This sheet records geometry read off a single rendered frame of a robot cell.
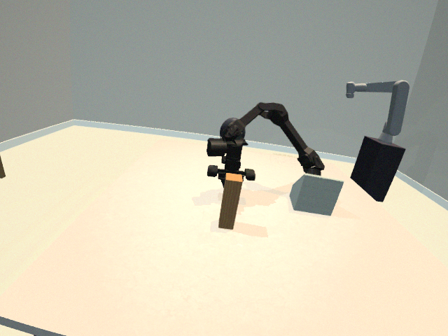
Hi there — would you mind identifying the dark brown wooden post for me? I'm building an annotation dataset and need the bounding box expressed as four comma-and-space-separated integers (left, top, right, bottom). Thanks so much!
218, 173, 243, 230

